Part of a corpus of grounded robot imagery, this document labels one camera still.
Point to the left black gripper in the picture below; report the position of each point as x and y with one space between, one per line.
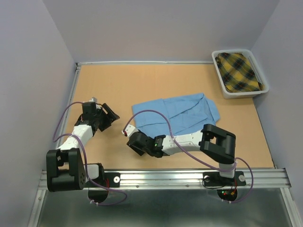
110 117

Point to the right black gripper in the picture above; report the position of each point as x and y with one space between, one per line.
139 151

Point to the light blue long sleeve shirt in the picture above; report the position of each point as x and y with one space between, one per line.
186 114

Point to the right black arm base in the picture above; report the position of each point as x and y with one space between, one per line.
213 179

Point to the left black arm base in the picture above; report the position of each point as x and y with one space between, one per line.
107 179

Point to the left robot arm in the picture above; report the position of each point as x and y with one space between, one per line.
64 165

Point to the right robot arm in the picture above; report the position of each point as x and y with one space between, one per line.
216 143

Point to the yellow plaid shirt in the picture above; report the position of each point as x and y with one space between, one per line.
237 73

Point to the white plastic basket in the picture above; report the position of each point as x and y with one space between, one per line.
260 76

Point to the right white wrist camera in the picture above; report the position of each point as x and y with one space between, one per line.
129 130

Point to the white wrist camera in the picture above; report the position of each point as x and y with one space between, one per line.
93 99
129 130

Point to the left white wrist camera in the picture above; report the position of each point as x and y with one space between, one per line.
93 99

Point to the aluminium mounting rail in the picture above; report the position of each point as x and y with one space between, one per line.
191 179

